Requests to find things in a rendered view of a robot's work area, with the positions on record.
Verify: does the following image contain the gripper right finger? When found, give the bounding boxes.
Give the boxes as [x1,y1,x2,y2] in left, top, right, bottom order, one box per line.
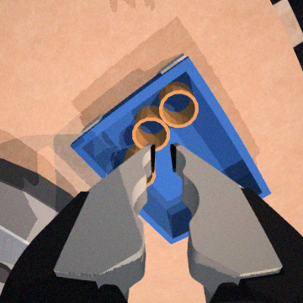
[170,142,303,303]

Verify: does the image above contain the bronze bushing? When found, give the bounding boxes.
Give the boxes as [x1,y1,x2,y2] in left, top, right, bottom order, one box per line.
[132,106,170,151]
[124,145,156,187]
[159,82,199,128]

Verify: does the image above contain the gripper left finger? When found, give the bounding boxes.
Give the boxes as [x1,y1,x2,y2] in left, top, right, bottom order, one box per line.
[0,143,156,303]

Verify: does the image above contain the blue crate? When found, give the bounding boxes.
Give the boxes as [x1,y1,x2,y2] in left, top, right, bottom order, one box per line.
[70,53,271,245]

